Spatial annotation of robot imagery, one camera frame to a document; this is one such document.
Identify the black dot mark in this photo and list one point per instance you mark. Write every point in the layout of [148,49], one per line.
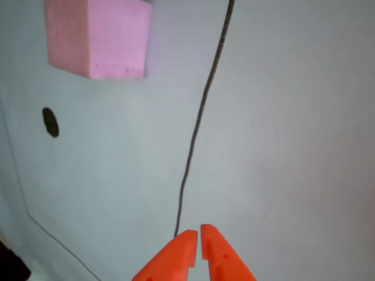
[50,122]

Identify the pink foam cube block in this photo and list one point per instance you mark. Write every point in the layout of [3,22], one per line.
[99,38]

